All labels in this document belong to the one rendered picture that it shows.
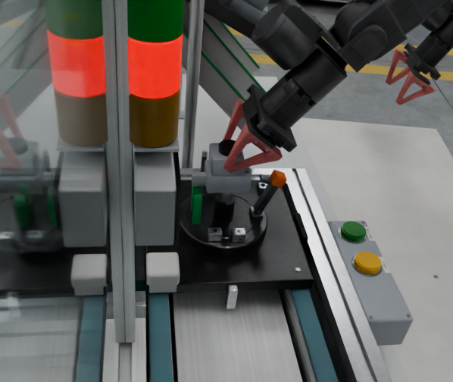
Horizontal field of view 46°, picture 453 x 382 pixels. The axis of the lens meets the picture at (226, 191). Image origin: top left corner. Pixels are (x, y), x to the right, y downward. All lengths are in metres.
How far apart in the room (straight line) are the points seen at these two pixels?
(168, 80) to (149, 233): 0.15
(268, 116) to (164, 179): 0.26
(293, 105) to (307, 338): 0.31
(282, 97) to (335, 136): 0.65
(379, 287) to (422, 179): 0.49
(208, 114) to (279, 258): 0.62
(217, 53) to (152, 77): 0.62
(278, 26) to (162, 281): 0.37
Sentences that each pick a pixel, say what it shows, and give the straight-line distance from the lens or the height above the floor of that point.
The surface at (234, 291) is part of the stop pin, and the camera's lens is 0.77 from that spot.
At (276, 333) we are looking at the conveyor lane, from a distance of 0.79.
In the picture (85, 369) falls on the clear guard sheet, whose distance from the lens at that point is 0.20.
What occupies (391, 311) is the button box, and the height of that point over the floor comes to 0.96.
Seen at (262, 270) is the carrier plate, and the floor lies 0.97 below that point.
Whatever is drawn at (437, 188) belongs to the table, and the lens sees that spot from 1.27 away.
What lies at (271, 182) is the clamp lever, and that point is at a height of 1.06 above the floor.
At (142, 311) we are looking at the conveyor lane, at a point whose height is 0.96.
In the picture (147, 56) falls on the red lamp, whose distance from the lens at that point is 0.45.
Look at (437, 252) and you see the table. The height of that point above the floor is 0.86.
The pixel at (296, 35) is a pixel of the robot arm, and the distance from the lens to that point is 0.68.
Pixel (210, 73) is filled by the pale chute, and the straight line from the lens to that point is 0.95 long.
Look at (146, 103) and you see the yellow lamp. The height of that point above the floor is 1.31.
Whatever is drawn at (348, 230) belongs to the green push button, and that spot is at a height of 0.97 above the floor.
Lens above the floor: 1.54
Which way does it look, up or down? 38 degrees down
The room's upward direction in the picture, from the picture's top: 7 degrees clockwise
